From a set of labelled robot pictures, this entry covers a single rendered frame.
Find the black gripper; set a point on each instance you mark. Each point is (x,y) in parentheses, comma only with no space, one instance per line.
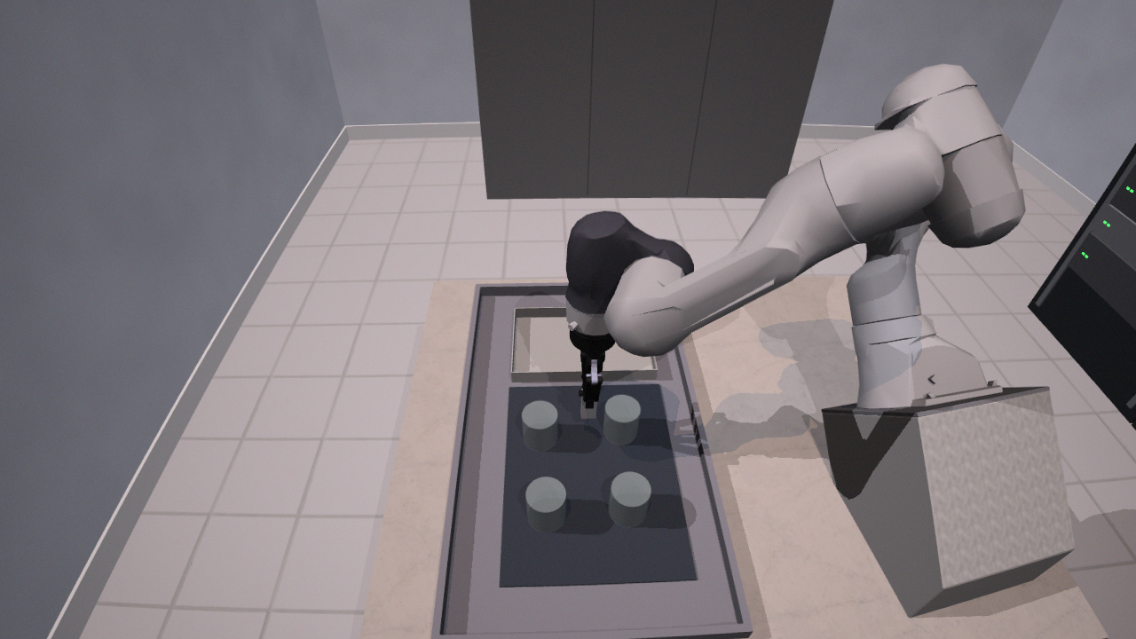
(592,356)

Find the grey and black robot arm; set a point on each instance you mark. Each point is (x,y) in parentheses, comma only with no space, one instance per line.
(617,272)

